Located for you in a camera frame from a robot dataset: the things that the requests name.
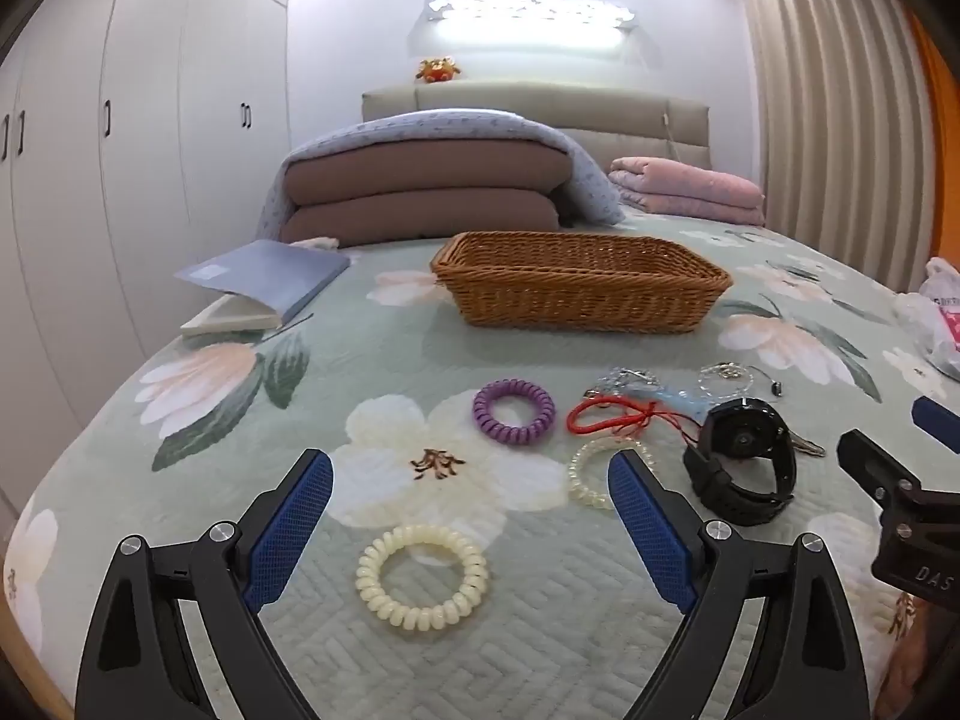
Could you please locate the orange plush toy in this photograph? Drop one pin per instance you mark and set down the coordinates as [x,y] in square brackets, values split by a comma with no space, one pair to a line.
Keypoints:
[437,70]

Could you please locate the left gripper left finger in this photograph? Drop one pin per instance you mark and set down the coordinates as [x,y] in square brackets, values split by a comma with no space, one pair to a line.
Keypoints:
[137,661]

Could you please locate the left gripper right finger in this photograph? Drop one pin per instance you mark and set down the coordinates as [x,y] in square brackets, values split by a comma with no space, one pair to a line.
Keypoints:
[805,661]

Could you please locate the brown wicker basket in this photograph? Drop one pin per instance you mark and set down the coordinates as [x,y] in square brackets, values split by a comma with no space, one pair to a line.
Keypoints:
[578,281]

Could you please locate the folded brown duvet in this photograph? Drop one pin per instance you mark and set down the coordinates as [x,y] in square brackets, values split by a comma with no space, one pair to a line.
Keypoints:
[424,189]

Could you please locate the orange curtain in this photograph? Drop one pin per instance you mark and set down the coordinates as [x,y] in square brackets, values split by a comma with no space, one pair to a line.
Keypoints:
[941,127]

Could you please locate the white plastic bag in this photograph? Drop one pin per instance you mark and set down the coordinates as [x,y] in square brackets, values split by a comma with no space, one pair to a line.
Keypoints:
[930,316]

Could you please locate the beige curtain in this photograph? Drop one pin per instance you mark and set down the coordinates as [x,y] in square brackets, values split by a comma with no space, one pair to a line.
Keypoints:
[846,132]

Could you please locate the beige padded headboard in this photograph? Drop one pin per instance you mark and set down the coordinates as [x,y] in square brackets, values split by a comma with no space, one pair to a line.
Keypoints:
[606,122]

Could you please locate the cream fluffy cloth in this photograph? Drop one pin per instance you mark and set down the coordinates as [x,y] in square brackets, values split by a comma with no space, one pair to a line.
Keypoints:
[321,243]

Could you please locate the crystal bead bracelet blue tag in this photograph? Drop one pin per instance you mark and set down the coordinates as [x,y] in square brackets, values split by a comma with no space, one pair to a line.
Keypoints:
[637,385]

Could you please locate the blue book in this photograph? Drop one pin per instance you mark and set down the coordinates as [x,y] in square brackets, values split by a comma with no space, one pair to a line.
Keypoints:
[283,277]

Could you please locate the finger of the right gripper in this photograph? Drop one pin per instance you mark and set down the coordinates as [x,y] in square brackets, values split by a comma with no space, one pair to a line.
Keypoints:
[938,422]
[876,472]

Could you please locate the floral green bedspread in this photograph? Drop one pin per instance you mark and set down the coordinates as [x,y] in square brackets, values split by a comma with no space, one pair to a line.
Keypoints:
[381,376]

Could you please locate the blue patterned blanket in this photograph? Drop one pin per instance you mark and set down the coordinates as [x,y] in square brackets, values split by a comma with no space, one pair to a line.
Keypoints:
[589,190]

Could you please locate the folded pink quilt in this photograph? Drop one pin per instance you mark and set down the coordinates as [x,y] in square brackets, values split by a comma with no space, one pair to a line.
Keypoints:
[668,187]

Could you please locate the white book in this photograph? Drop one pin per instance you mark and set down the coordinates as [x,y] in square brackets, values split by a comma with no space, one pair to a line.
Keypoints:
[232,313]

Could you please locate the white wardrobe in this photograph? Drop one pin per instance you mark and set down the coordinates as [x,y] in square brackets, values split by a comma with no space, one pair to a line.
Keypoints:
[138,137]

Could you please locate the black wrist watch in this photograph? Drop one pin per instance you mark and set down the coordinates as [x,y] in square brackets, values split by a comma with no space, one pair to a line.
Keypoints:
[743,430]

